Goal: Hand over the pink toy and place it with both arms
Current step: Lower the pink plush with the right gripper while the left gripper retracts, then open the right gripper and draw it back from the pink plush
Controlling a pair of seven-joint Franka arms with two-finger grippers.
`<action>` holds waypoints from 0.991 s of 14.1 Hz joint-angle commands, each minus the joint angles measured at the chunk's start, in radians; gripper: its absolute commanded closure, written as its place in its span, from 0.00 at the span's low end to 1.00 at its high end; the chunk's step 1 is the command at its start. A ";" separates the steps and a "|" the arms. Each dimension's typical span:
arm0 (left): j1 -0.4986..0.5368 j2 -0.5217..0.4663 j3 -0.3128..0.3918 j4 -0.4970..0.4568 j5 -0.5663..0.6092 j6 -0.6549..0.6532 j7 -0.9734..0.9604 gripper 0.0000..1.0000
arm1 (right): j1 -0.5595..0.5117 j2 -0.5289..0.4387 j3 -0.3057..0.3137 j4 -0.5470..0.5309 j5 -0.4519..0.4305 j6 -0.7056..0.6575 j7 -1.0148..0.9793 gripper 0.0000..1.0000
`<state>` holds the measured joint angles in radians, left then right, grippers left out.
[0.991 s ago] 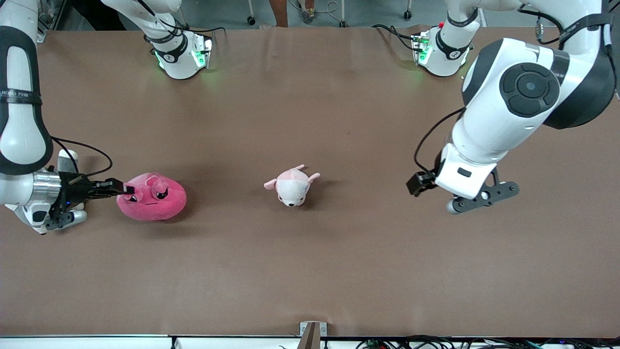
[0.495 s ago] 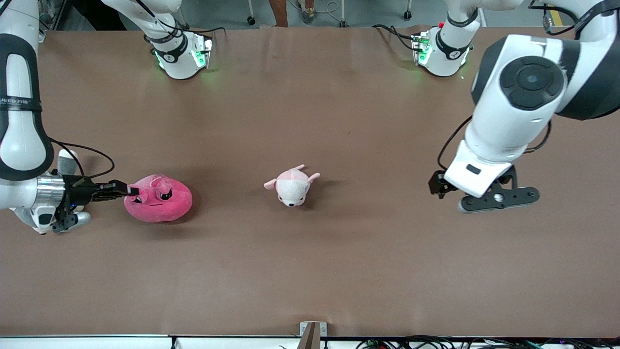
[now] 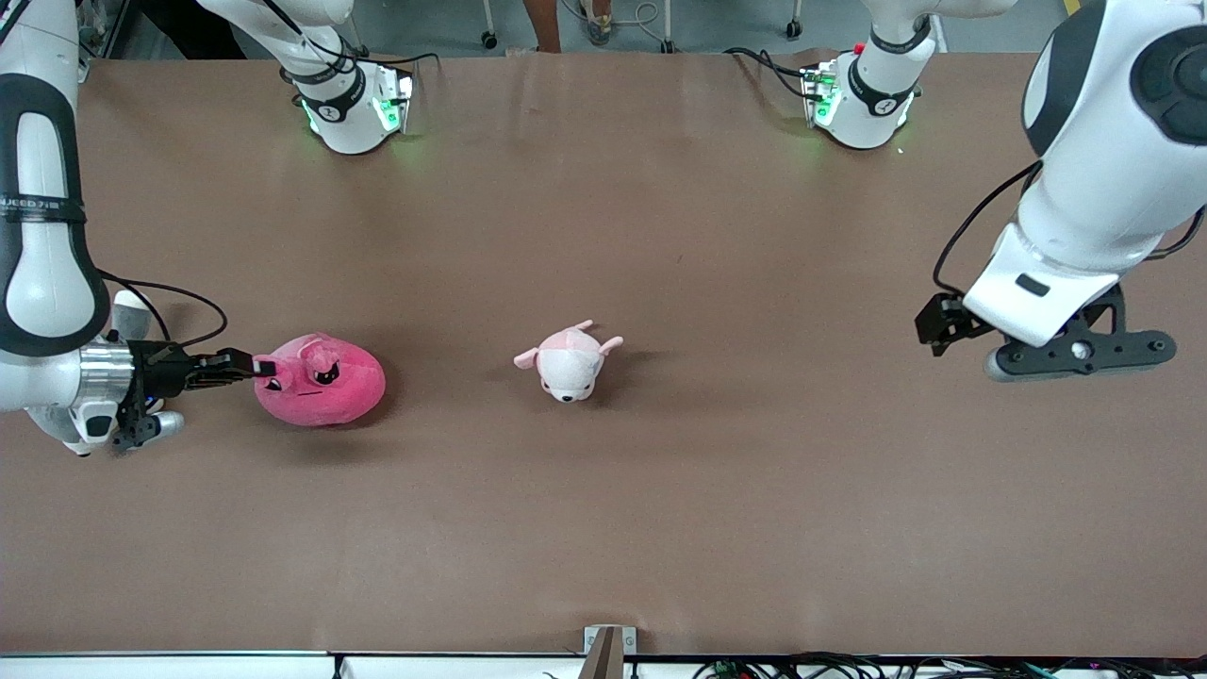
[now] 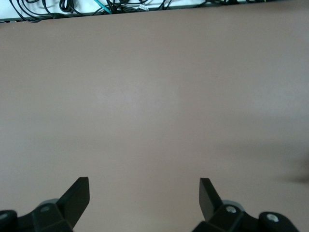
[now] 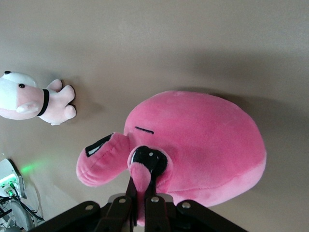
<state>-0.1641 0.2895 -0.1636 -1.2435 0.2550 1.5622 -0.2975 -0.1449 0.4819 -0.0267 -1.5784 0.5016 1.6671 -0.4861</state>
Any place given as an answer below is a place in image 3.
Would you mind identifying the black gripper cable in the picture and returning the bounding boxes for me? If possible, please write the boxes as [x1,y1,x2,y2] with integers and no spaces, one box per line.
[933,160,1044,299]
[97,271,229,352]

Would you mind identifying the black tangled cable bundle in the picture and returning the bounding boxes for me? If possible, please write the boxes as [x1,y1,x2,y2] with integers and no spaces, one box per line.
[693,653,1207,679]

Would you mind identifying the brown table cover sheet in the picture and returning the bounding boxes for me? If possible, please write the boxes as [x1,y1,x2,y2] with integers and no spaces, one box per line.
[0,49,1207,659]

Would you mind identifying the black base cable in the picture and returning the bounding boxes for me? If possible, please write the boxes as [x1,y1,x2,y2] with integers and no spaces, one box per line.
[724,47,823,101]
[264,0,442,72]

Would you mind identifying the person's bare leg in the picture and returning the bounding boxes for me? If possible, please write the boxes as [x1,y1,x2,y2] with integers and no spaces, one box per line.
[526,0,567,54]

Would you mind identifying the grey white husky plush toy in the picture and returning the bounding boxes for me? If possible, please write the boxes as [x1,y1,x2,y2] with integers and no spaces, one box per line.
[61,290,185,459]

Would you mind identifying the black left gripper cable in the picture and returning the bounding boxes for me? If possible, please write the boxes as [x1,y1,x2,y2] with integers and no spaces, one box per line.
[933,160,1044,299]

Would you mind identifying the black left base cable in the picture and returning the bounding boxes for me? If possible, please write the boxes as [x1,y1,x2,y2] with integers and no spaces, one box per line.
[724,47,823,101]

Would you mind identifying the round hot pink plush toy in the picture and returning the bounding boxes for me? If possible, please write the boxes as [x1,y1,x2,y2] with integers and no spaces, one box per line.
[253,332,387,428]

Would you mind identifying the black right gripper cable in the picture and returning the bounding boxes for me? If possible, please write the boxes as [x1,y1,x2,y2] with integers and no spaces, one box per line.
[97,271,229,352]

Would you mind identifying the pale pink white plush toy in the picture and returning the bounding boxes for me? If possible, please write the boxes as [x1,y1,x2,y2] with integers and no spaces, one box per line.
[513,320,624,404]

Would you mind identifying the black right base cable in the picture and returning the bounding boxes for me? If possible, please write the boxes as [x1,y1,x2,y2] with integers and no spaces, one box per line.
[264,0,442,72]

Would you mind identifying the grey metal table bracket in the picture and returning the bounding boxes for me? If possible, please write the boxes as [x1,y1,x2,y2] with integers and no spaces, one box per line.
[583,625,637,679]

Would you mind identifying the white table edge rail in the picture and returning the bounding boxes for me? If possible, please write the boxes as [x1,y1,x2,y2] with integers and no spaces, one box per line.
[0,651,1207,679]

